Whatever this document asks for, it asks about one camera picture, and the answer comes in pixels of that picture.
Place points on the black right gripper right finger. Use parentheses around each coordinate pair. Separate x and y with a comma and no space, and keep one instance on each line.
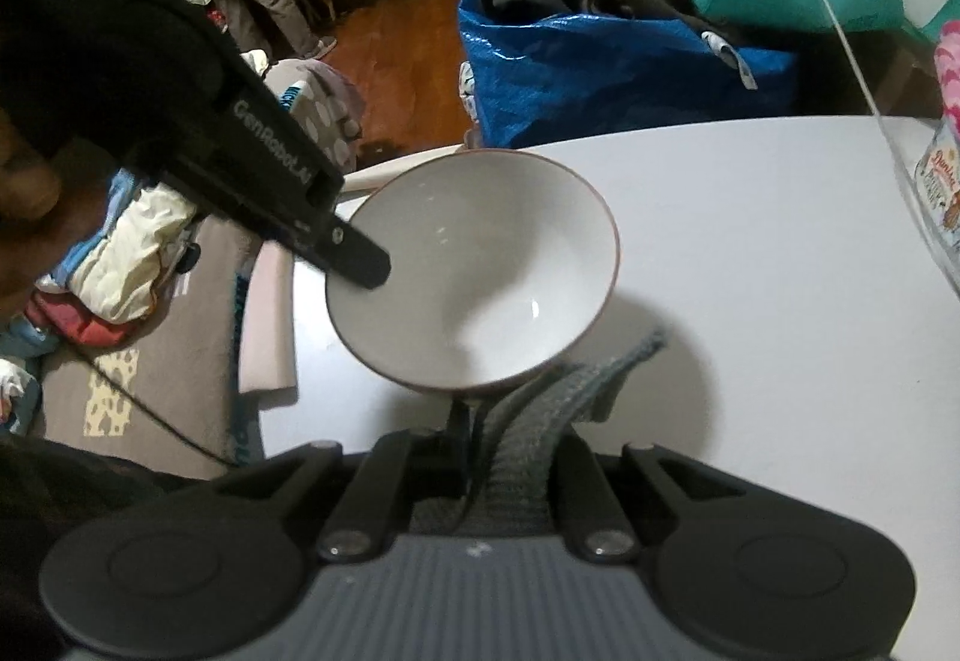
(568,481)

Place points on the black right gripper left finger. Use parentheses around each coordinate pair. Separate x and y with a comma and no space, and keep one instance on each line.
(458,436)

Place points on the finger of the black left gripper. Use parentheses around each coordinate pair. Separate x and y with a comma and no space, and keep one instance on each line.
(360,255)

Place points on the grey mesh dish cloth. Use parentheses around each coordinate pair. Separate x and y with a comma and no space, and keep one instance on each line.
(507,493)

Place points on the white ceramic bowl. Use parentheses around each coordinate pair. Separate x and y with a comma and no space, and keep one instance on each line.
(500,262)

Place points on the beige foam table edge guard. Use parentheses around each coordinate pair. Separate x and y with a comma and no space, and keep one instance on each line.
(373,178)

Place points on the pile of colourful clothes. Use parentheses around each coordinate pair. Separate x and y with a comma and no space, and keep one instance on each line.
(103,289)

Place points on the blue plastic tote bag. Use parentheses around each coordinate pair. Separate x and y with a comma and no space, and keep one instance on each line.
(541,73)

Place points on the pink heart patterned cloth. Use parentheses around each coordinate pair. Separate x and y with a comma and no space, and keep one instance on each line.
(947,71)

